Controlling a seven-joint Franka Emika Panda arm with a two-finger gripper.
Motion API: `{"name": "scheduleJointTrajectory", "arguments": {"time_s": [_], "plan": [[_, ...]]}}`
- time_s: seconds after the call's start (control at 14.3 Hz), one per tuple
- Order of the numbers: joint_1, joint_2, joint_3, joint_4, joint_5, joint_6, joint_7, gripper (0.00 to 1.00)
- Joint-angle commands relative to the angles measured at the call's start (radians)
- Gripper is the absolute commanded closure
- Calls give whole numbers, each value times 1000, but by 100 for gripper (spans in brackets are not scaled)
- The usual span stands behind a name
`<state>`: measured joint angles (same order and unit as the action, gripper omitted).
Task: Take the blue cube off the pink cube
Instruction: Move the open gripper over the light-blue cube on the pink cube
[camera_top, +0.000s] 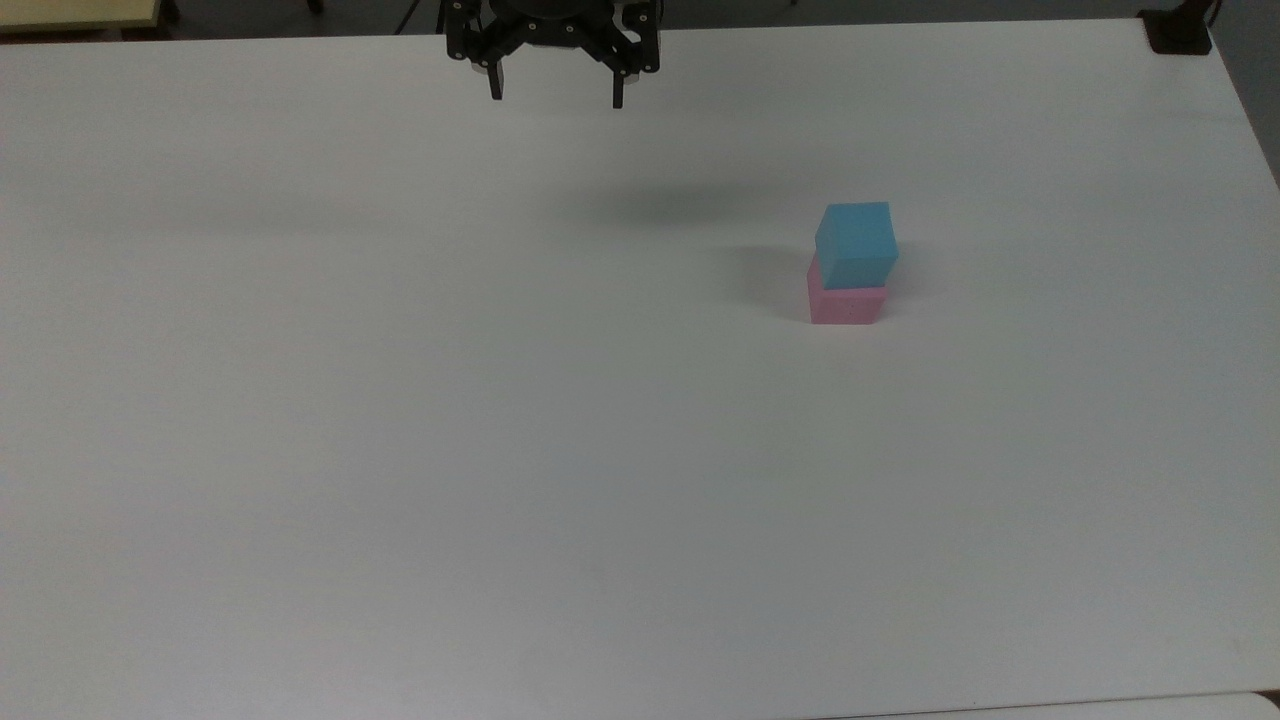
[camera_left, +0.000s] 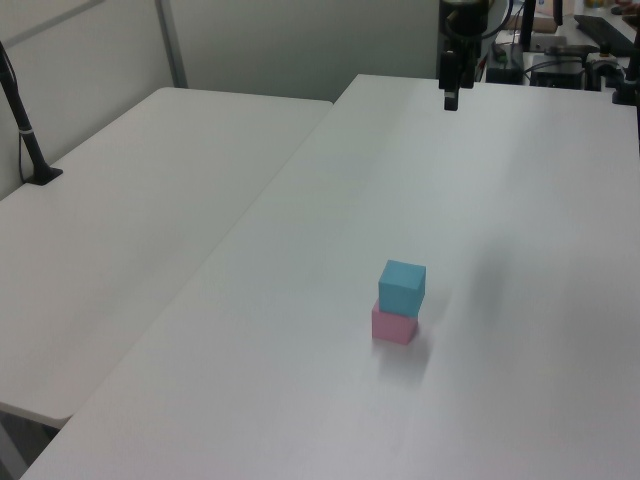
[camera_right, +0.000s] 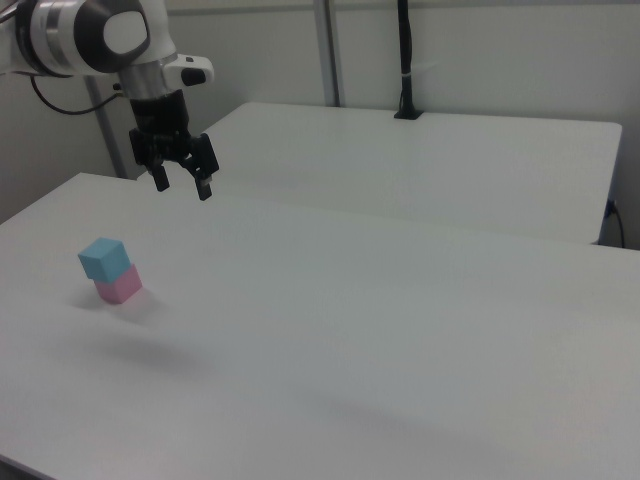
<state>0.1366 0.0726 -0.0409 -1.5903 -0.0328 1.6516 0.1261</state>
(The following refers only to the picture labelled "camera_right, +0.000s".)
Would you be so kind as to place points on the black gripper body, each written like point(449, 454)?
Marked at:
point(159, 122)

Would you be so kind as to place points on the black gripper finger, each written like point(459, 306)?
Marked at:
point(204, 165)
point(161, 179)

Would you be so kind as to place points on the blue cube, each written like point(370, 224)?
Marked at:
point(102, 257)

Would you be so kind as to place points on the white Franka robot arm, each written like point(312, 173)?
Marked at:
point(60, 35)

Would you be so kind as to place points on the pink cube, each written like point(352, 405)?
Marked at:
point(120, 289)

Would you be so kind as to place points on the white background table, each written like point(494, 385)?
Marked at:
point(425, 165)

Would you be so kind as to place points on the black pole with base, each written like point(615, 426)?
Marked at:
point(406, 60)

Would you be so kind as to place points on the grey metal frame post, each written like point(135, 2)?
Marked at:
point(107, 135)

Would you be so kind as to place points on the grey metal wall post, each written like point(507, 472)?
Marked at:
point(330, 50)

